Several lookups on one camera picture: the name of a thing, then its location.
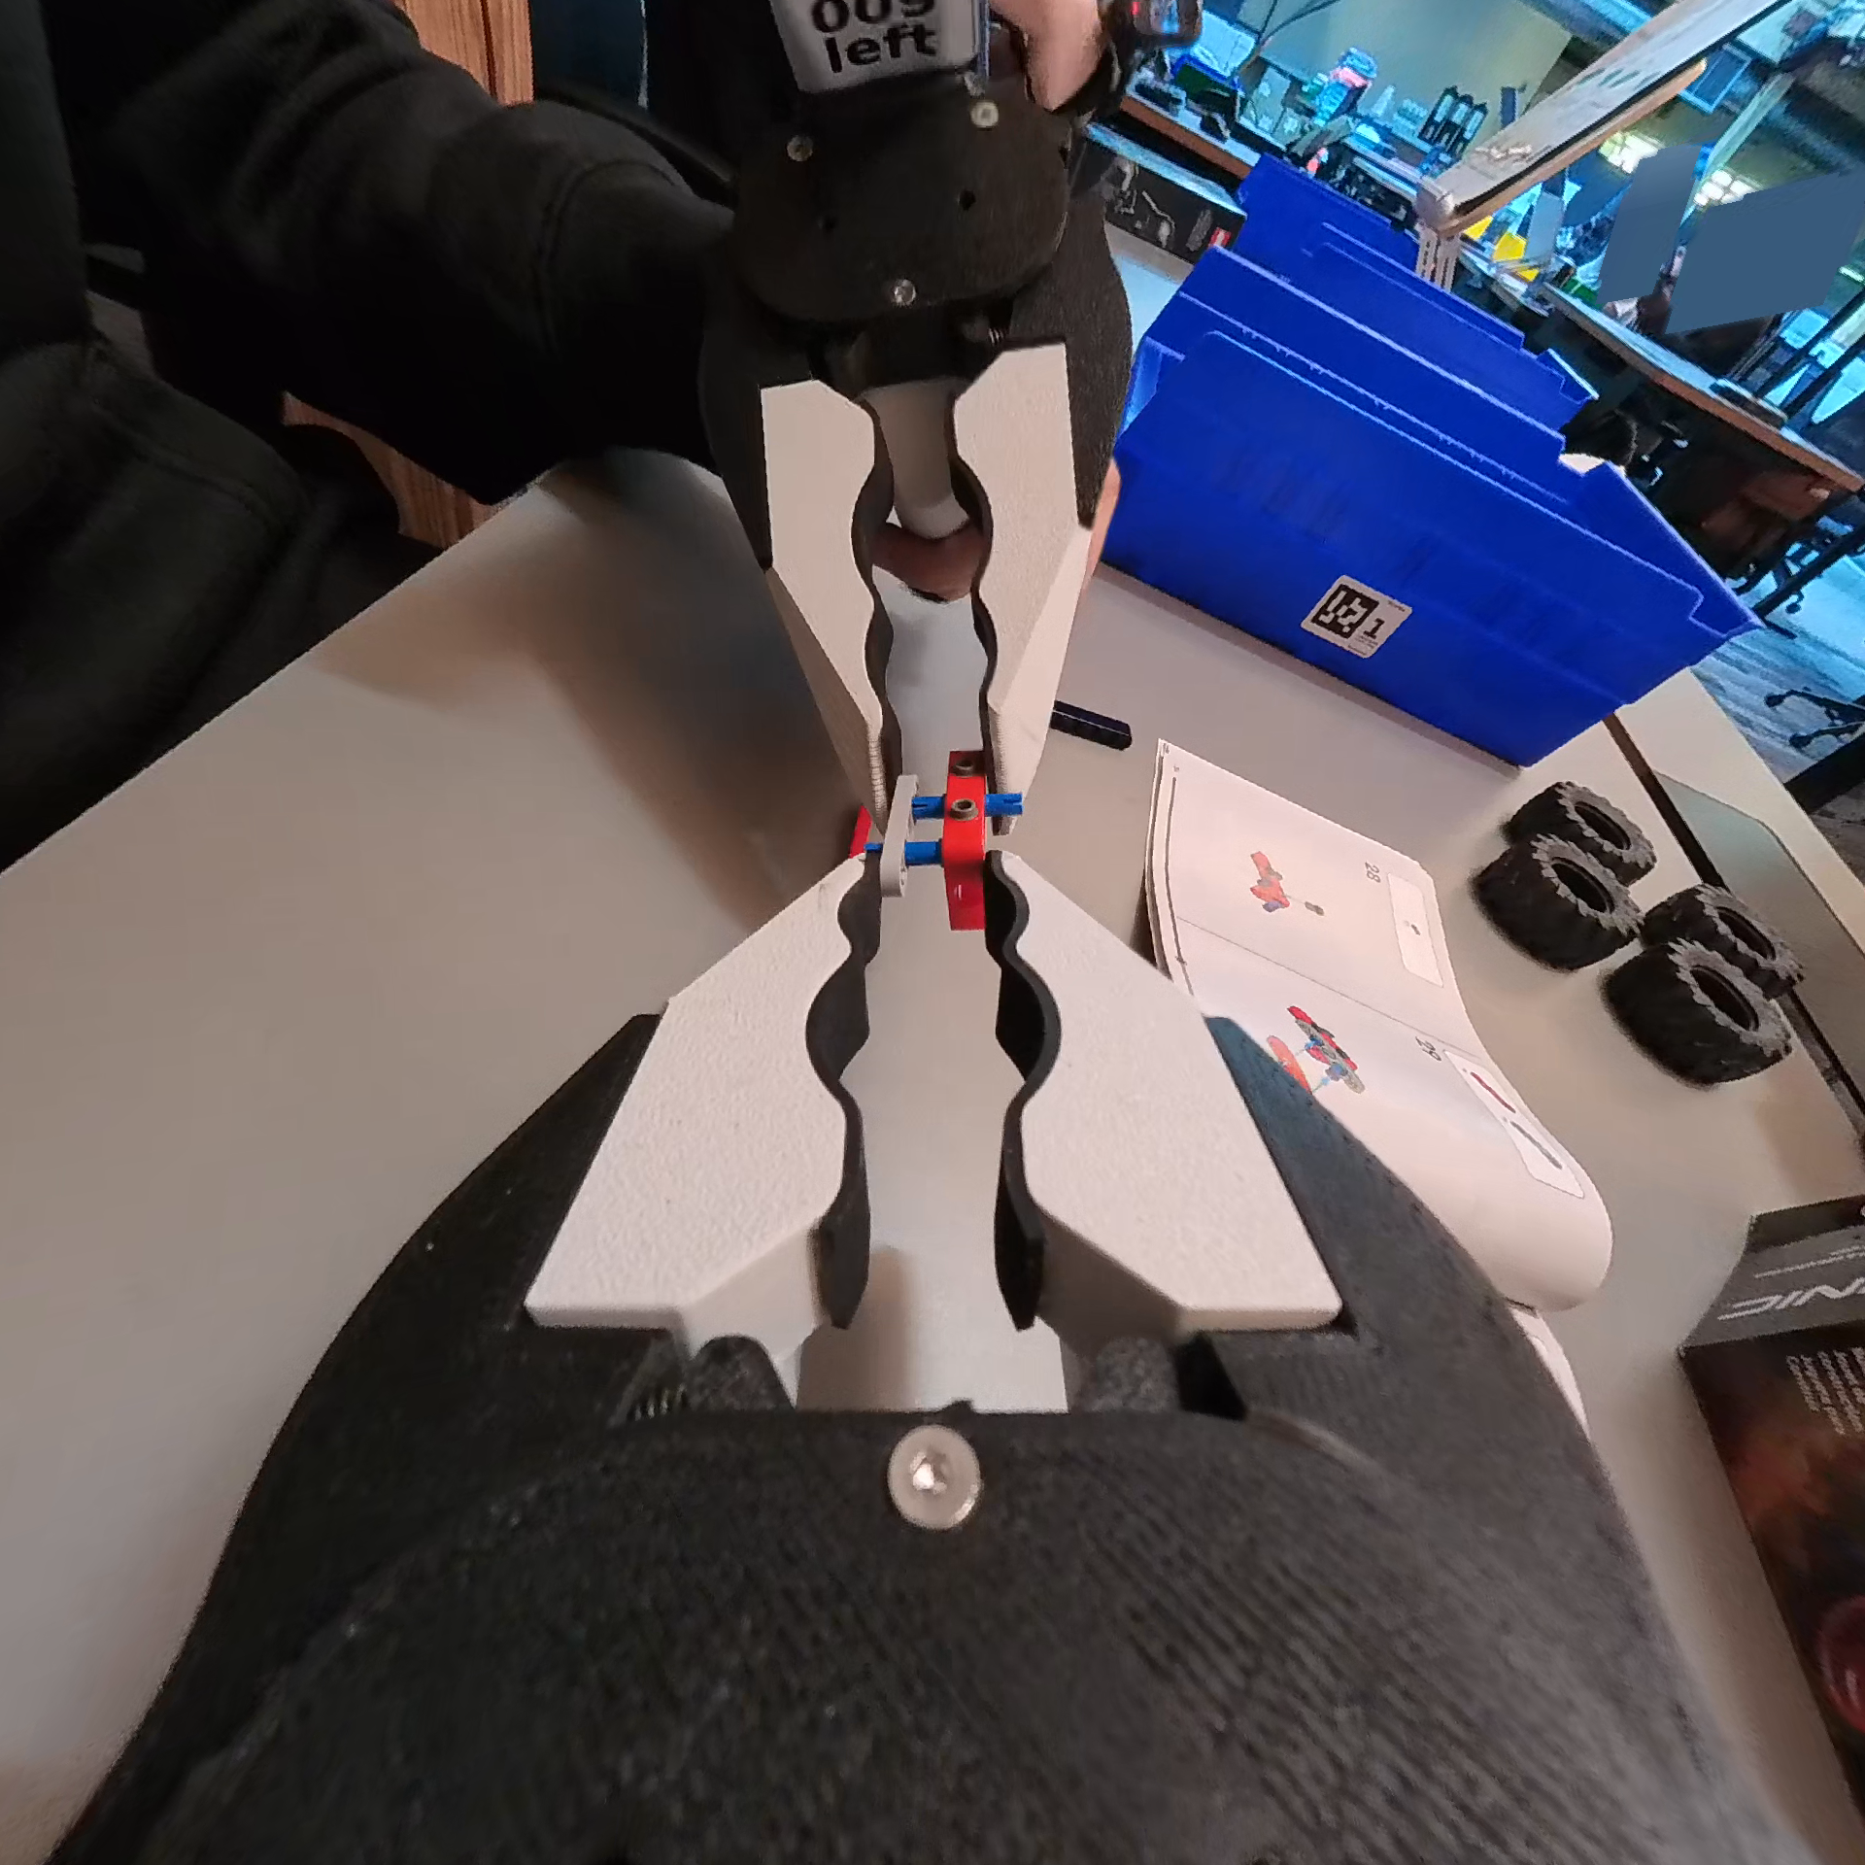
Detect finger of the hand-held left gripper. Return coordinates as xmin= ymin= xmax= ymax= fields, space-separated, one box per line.
xmin=951 ymin=340 xmax=1098 ymax=800
xmin=757 ymin=378 xmax=913 ymax=824

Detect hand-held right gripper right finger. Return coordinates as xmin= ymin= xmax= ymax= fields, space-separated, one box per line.
xmin=984 ymin=849 xmax=1343 ymax=1342

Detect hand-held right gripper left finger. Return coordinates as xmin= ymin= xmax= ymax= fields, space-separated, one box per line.
xmin=523 ymin=857 xmax=889 ymax=1348

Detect red blue white toy assembly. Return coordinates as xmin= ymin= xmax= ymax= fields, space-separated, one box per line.
xmin=850 ymin=746 xmax=1028 ymax=934

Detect person's left forearm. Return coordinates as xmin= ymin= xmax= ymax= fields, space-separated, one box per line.
xmin=44 ymin=0 xmax=737 ymax=483

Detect person's left hand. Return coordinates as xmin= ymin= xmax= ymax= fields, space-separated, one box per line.
xmin=875 ymin=0 xmax=1126 ymax=602

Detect black toy set box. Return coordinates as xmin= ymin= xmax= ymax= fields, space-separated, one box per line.
xmin=1107 ymin=146 xmax=1240 ymax=256

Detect white instruction booklet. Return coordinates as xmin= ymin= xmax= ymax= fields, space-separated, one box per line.
xmin=1144 ymin=739 xmax=1617 ymax=1444

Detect blue storage bin with tag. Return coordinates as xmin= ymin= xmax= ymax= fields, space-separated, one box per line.
xmin=1099 ymin=327 xmax=1757 ymax=766

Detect background shelves with clutter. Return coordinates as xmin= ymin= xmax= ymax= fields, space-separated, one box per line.
xmin=1122 ymin=0 xmax=1865 ymax=279

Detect black toy tyres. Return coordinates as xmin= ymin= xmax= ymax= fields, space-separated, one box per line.
xmin=1661 ymin=772 xmax=1865 ymax=1051

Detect tilted panel on stand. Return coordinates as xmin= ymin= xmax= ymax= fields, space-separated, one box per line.
xmin=1414 ymin=0 xmax=1794 ymax=285

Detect wooden background table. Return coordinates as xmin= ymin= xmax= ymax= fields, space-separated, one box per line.
xmin=1545 ymin=277 xmax=1865 ymax=614

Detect black printed box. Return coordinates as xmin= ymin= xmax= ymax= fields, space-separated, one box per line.
xmin=1675 ymin=1194 xmax=1865 ymax=1799

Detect person's black hoodie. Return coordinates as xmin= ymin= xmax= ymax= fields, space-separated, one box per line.
xmin=0 ymin=0 xmax=483 ymax=876

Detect office chair base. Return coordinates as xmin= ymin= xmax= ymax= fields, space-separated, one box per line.
xmin=1741 ymin=641 xmax=1865 ymax=760

